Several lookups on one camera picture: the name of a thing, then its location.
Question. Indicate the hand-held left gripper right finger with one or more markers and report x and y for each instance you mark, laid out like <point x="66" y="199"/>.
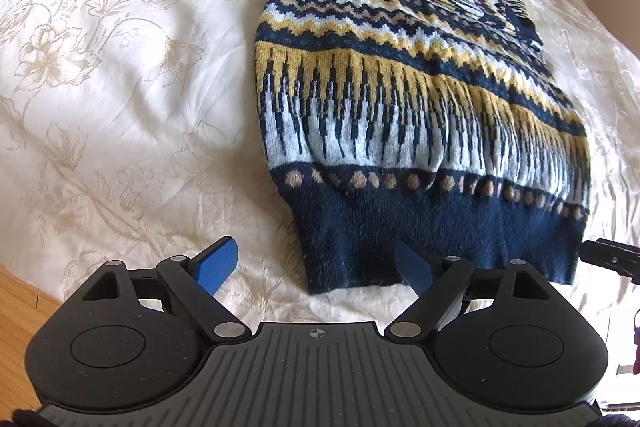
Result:
<point x="414" y="268"/>

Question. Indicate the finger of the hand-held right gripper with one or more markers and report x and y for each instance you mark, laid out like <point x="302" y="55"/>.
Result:
<point x="612" y="254"/>

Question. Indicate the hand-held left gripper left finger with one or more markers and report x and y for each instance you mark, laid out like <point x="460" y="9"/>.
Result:
<point x="216" y="264"/>

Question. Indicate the navy yellow patterned knit sweater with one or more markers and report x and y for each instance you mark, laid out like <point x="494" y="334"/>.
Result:
<point x="400" y="107"/>

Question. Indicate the white floral bed duvet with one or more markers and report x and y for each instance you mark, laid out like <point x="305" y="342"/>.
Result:
<point x="125" y="82"/>

